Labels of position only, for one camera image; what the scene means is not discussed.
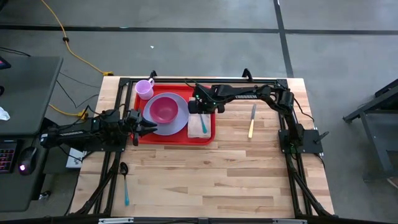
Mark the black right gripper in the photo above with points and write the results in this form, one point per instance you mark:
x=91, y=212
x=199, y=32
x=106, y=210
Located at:
x=205, y=99

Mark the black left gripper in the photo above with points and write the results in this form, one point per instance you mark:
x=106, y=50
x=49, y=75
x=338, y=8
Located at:
x=134, y=123

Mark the pink plastic bowl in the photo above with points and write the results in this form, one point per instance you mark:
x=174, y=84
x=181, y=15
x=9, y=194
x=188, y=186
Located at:
x=163, y=110

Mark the lilac plastic plate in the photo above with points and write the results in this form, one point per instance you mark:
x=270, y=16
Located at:
x=174, y=128

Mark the beige napkin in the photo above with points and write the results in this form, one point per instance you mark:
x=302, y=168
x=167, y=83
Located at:
x=194, y=127

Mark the lilac plastic mug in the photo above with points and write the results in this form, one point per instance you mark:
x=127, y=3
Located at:
x=143, y=90

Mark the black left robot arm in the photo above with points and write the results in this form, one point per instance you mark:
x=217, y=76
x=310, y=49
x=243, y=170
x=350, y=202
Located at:
x=71, y=133

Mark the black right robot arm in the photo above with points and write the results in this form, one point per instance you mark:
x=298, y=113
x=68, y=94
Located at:
x=245, y=96

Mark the red plastic tray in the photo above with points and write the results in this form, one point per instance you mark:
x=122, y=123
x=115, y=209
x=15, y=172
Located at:
x=174, y=140

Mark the grey desk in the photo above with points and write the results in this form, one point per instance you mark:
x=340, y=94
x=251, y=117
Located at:
x=31, y=93

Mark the black computer mouse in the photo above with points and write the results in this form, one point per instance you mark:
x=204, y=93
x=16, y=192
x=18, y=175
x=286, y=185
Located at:
x=28, y=158

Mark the backlit keyboard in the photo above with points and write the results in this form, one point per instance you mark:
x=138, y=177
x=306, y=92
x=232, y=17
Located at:
x=7, y=158

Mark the white tissue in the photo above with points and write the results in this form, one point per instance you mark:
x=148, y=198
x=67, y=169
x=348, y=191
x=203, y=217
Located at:
x=3, y=114

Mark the device with red screen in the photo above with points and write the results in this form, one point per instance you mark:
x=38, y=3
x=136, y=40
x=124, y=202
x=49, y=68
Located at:
x=3, y=63

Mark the dark metal stand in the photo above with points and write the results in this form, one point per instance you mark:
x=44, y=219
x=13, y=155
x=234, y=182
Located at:
x=377, y=149

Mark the black metal table frame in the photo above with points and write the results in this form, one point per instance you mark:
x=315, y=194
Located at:
x=174, y=80

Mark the black frame clamp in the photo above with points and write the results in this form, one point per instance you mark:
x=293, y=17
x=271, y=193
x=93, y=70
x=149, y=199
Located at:
x=247, y=75
x=153, y=74

